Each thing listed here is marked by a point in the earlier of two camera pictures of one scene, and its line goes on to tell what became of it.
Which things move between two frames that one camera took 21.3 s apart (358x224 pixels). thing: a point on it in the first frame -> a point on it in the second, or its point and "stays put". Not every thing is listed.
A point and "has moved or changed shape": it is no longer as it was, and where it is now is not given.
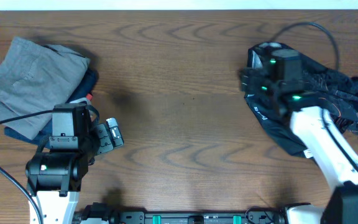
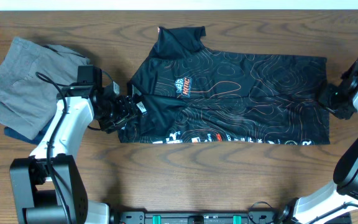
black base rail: (99, 213) stays put
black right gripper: (250, 79) -> (324, 101)
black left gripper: (108, 144) -> (128, 111)
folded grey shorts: (32, 78) stays put
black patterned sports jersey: (352, 99) has moved or changed shape
